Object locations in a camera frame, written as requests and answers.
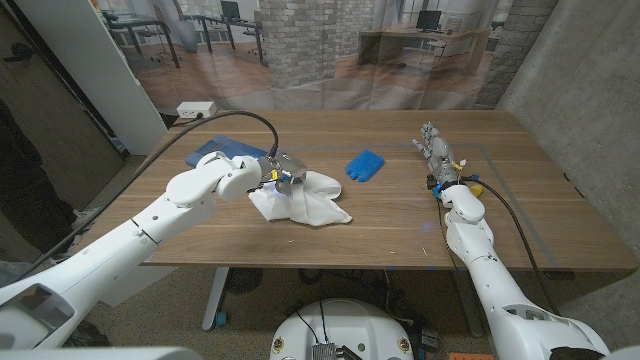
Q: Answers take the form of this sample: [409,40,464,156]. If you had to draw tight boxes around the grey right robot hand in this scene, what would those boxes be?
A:
[412,122,465,194]

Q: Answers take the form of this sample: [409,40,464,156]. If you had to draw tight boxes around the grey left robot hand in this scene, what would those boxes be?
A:
[257,152,309,197]

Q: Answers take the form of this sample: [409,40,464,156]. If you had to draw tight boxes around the white towel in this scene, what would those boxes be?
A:
[248,170,353,227]

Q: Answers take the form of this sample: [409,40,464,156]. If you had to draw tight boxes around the blue book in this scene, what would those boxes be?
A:
[184,135,269,169]

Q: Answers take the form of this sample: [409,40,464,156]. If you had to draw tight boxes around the printed office backdrop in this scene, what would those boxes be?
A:
[92,0,559,111]

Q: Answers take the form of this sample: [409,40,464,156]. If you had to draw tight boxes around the white power strip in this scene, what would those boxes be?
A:
[176,101,218,120]

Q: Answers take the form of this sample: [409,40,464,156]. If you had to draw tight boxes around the black round fan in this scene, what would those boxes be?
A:
[224,267,265,295]

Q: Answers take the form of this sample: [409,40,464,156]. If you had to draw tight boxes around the white table leg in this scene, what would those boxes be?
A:
[201,267,231,332]

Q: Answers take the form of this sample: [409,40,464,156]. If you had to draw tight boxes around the grey table leg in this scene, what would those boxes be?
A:
[449,269,485,339]

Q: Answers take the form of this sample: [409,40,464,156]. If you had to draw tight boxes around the white robot torso base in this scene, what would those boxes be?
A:
[269,298,415,360]

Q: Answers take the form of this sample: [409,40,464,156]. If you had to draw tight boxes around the white box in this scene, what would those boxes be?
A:
[99,264,179,307]

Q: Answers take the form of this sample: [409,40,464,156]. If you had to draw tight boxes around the white sneaker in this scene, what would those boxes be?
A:
[69,208,101,234]

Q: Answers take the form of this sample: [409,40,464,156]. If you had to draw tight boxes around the white cabinet panel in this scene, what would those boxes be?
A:
[14,0,169,156]

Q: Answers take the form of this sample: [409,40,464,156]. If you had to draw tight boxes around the black bag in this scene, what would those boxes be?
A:
[62,319,112,349]

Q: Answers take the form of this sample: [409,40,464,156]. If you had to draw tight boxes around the person in dark clothes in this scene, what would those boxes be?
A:
[0,99,79,254]

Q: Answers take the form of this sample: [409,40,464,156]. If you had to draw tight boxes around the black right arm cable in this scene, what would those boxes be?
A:
[464,175,562,316]

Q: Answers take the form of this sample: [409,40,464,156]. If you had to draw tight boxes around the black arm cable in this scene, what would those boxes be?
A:
[464,175,562,316]
[9,110,280,286]

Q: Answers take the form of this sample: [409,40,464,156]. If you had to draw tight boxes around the black power cord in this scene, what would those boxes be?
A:
[162,112,205,127]

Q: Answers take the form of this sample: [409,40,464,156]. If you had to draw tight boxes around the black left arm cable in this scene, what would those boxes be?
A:
[9,110,280,286]

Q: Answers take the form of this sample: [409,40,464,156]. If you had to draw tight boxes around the black door handle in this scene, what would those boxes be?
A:
[2,42,36,64]

